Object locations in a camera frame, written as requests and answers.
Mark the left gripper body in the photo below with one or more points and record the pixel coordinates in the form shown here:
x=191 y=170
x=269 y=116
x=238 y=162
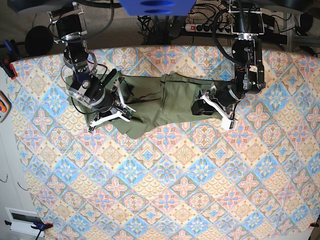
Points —
x=227 y=94

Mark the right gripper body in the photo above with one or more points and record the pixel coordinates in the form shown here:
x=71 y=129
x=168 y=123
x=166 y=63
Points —
x=87 y=95

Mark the olive green t-shirt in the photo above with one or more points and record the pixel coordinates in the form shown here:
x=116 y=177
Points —
x=158 y=101

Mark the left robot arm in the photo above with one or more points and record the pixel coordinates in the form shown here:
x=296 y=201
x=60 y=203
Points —
x=249 y=71

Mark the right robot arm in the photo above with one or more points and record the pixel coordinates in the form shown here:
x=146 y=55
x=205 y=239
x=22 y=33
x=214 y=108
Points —
x=71 y=29

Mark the black round stool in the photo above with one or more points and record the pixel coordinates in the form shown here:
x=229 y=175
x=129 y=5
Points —
x=38 y=41

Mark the white power strip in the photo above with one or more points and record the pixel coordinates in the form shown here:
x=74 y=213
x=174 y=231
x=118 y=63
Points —
x=200 y=28

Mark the patterned tile tablecloth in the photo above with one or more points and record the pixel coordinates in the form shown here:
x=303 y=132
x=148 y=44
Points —
x=182 y=181

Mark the orange grey device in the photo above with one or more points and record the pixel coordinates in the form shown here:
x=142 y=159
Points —
x=5 y=106

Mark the blue box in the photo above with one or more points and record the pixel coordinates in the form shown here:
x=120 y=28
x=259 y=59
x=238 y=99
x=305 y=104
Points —
x=157 y=7

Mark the blue clamp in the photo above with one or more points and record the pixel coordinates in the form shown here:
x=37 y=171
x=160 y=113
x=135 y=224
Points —
x=18 y=225

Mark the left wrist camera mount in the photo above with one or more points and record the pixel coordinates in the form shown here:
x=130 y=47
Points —
x=228 y=119

